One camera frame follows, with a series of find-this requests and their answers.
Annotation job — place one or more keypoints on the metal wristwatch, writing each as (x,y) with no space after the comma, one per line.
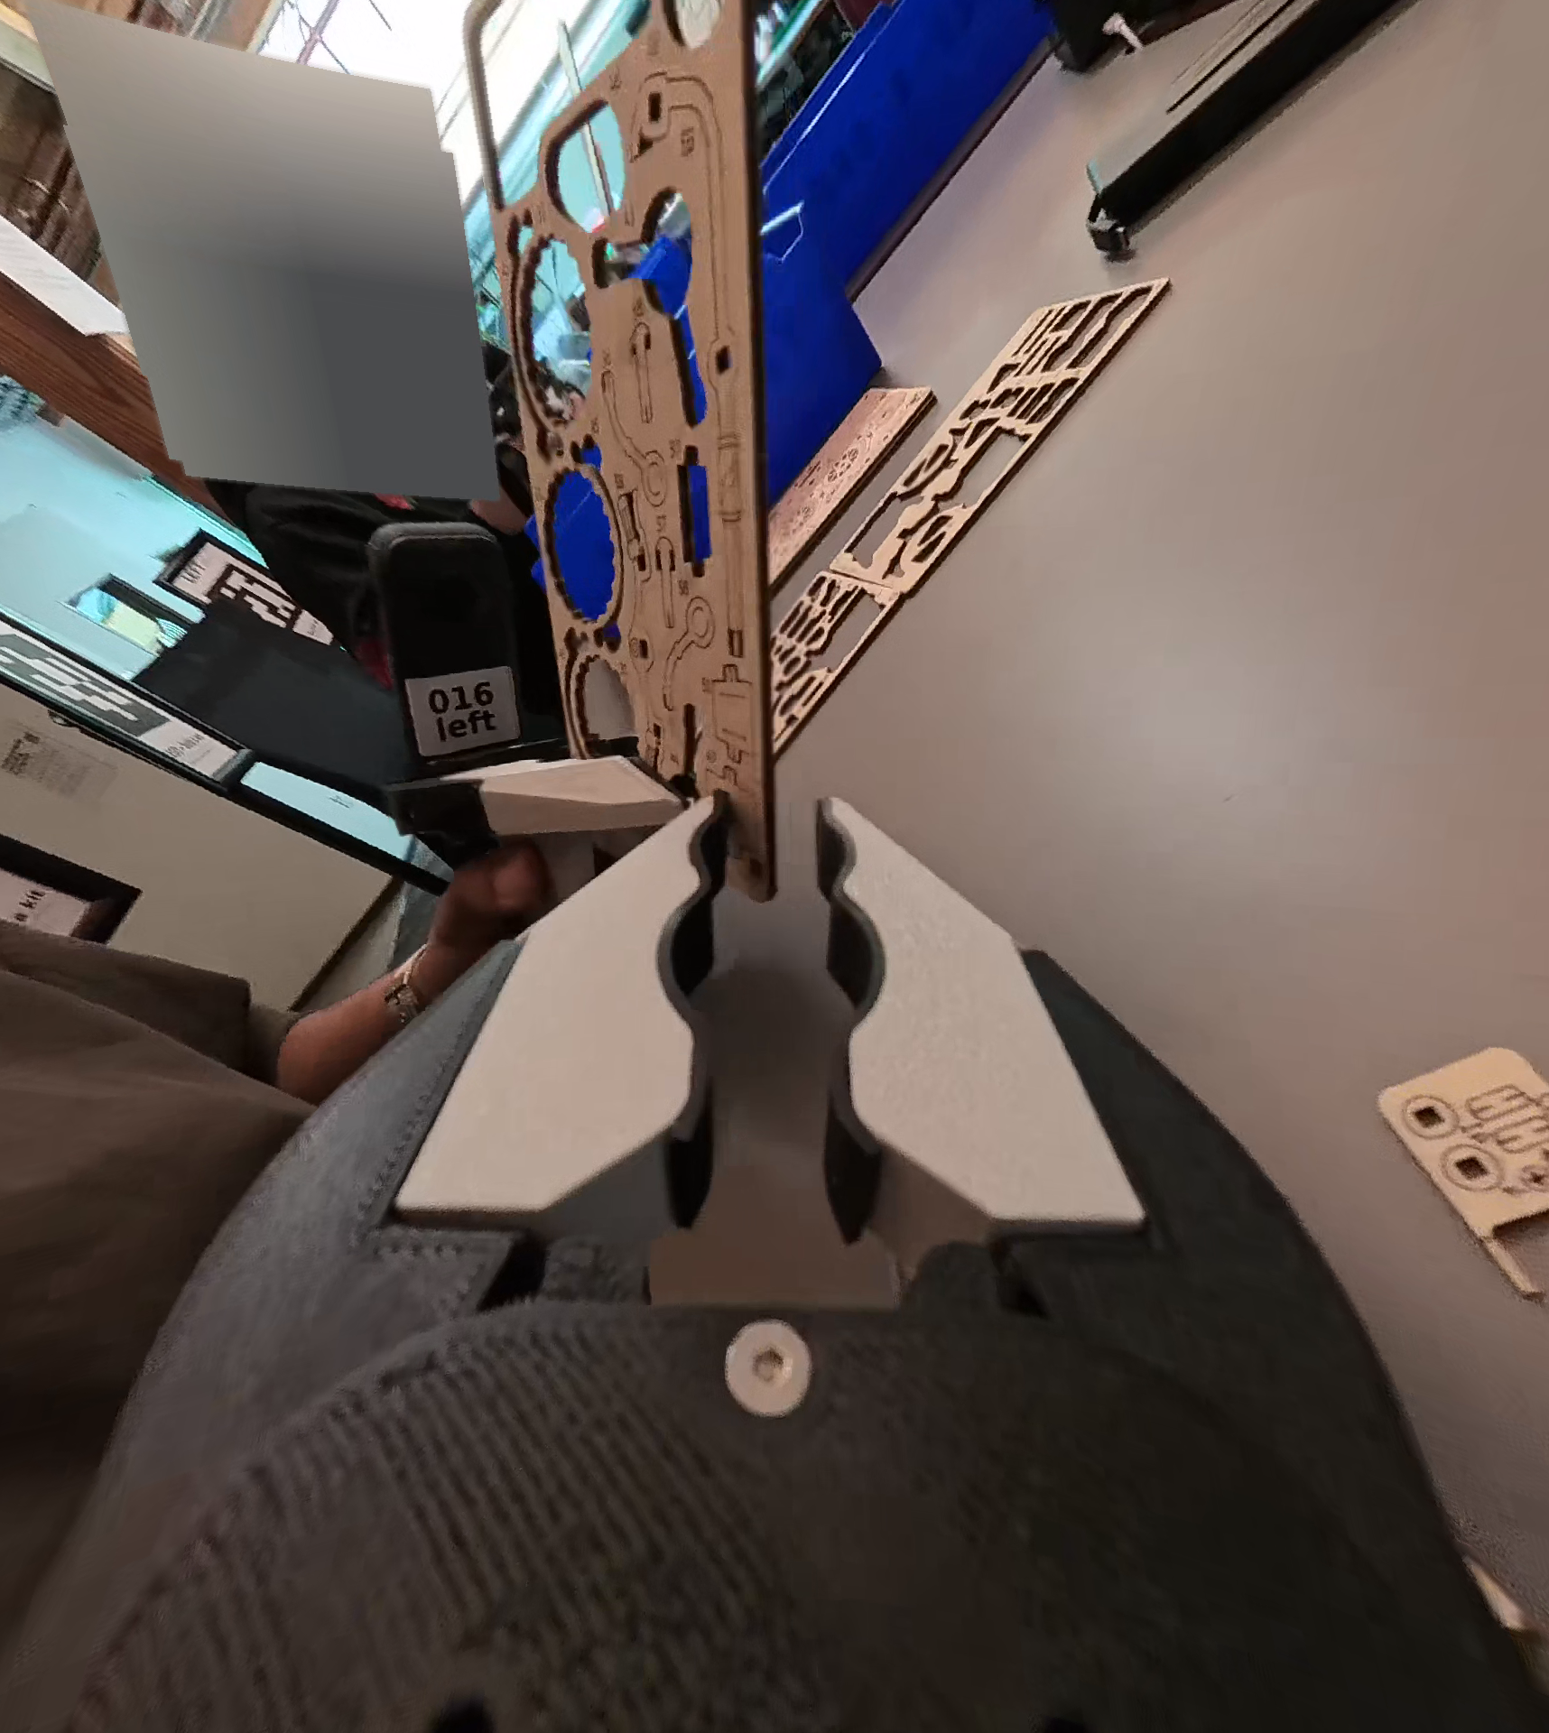
(405,995)

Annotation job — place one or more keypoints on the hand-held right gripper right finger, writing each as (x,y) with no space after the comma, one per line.
(978,1083)

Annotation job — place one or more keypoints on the brown wooden parts board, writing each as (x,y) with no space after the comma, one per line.
(850,473)

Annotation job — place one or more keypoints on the person's left hand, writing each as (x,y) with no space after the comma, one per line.
(490,901)

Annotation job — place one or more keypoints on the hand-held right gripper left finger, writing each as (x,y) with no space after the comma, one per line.
(572,1056)

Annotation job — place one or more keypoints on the long black bar device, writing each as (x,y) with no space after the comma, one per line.
(1209,136)

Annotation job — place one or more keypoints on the tiny wooden puzzle piece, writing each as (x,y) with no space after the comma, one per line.
(1499,1598)

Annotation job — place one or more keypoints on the large blue plastic bin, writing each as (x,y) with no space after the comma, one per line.
(810,271)

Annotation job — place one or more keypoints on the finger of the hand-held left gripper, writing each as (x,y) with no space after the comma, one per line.
(586,796)

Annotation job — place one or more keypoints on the person's brown clothing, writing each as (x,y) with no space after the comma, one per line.
(71,1219)

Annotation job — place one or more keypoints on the grey desk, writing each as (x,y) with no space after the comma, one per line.
(1263,704)

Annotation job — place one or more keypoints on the person's left forearm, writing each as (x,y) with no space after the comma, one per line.
(342,1036)

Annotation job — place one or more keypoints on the small wooden parts card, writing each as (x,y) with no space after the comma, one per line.
(1492,1145)

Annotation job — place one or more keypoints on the large wooden parts sheet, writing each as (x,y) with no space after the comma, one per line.
(707,406)

